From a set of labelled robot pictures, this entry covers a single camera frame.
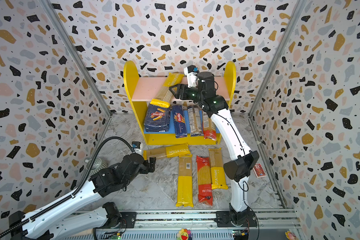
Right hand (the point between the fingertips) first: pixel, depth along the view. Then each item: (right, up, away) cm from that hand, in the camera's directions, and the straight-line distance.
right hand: (171, 84), depth 68 cm
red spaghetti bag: (+20, -20, +24) cm, 37 cm away
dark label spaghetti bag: (+12, -12, +29) cm, 34 cm away
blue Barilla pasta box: (-11, -14, +24) cm, 30 cm away
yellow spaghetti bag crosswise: (-5, -35, +28) cm, 46 cm away
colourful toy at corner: (+55, -70, +1) cm, 89 cm away
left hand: (-12, -34, +5) cm, 36 cm away
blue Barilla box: (+3, -17, +24) cm, 30 cm away
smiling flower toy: (+6, -69, +1) cm, 69 cm away
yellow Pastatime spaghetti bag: (+25, -47, +21) cm, 57 cm away
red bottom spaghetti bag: (+17, -55, +12) cm, 59 cm away
